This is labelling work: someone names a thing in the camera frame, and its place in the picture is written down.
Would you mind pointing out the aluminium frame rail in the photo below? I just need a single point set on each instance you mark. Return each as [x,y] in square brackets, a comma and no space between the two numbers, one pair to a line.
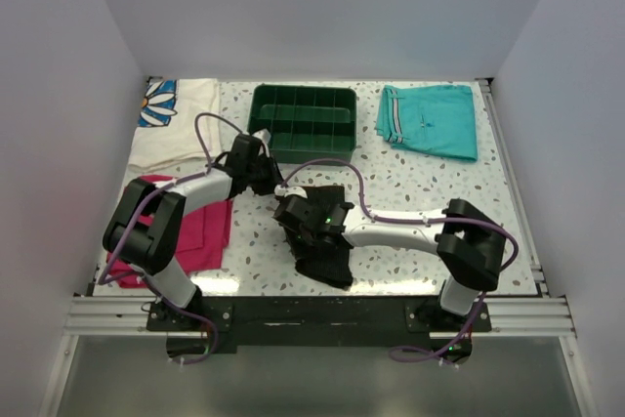
[108,316]

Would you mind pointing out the folded pink cloth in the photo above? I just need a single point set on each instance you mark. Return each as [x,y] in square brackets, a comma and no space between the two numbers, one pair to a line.
[203,237]

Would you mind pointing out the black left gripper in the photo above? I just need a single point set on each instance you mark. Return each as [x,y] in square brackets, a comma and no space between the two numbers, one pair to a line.
[273,178]

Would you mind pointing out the black striped underwear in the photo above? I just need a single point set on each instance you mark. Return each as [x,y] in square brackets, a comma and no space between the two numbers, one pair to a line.
[329,266]

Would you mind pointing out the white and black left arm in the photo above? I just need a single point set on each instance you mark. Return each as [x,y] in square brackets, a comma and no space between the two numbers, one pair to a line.
[143,231]

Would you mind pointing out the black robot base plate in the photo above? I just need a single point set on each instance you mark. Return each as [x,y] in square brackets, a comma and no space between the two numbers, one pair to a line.
[305,321]

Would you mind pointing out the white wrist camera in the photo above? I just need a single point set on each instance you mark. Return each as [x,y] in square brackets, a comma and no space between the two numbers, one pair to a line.
[281,191]
[264,135]

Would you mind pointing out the cream daisy print shirt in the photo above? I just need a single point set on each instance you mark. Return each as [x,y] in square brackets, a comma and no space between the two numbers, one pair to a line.
[167,131]

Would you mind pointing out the green plastic divided tray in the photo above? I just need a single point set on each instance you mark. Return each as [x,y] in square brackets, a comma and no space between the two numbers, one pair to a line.
[305,122]

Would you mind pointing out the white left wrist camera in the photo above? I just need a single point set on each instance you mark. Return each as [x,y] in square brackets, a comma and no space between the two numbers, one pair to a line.
[264,135]

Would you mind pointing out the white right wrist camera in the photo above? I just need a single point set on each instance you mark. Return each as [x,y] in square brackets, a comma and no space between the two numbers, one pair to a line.
[281,191]

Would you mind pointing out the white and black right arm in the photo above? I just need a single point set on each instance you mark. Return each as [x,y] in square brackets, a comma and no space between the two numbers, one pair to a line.
[469,244]

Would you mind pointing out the folded teal shorts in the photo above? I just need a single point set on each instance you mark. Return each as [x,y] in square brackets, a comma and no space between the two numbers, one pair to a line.
[434,120]

